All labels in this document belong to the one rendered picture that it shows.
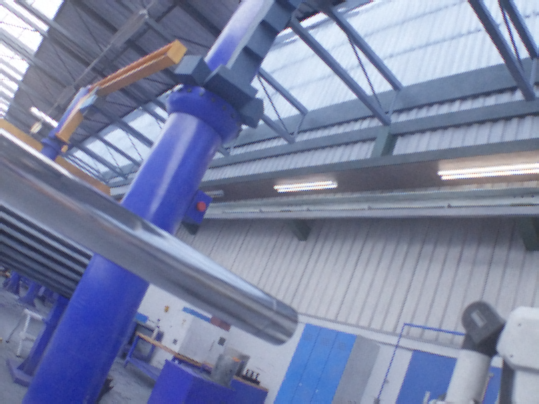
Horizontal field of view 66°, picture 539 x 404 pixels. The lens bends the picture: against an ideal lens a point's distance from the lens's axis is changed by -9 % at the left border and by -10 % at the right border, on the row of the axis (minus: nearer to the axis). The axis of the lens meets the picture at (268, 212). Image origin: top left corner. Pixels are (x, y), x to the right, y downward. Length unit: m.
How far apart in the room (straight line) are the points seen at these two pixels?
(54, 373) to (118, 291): 0.48
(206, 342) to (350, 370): 2.72
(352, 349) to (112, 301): 3.75
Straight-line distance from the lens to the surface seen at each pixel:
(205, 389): 3.73
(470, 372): 1.25
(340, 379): 5.43
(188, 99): 2.40
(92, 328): 2.18
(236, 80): 2.30
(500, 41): 5.87
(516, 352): 1.15
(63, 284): 4.23
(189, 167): 2.31
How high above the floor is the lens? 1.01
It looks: 18 degrees up
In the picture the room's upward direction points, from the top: 24 degrees clockwise
